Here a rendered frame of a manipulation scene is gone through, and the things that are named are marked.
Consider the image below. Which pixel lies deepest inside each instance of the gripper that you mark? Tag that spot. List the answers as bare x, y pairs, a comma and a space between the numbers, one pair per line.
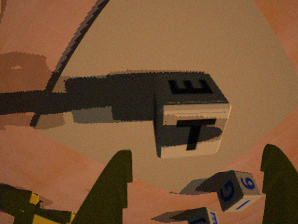
105, 202

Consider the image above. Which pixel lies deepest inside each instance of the tan flat mat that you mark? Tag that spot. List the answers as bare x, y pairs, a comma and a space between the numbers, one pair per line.
103, 100

